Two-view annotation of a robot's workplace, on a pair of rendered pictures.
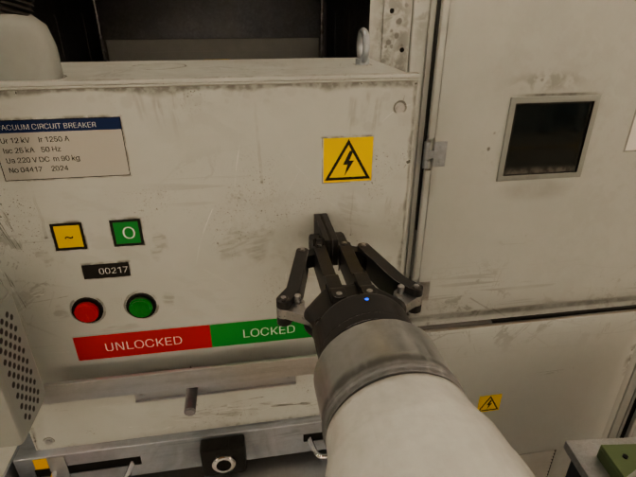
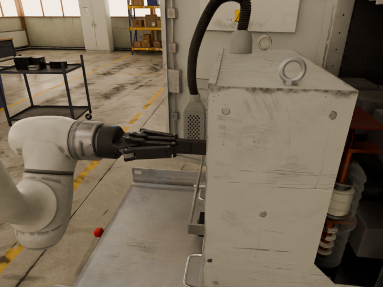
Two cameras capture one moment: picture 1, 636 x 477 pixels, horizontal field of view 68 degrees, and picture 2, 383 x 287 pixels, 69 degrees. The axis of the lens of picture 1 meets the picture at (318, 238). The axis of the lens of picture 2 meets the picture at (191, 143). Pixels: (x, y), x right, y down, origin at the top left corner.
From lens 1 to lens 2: 0.81 m
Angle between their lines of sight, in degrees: 92
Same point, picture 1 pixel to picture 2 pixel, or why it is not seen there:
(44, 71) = (232, 49)
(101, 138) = not seen: hidden behind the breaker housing
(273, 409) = not seen: hidden behind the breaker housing
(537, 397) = not seen: outside the picture
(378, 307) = (106, 127)
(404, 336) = (86, 124)
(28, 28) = (234, 35)
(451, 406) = (58, 121)
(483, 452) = (45, 121)
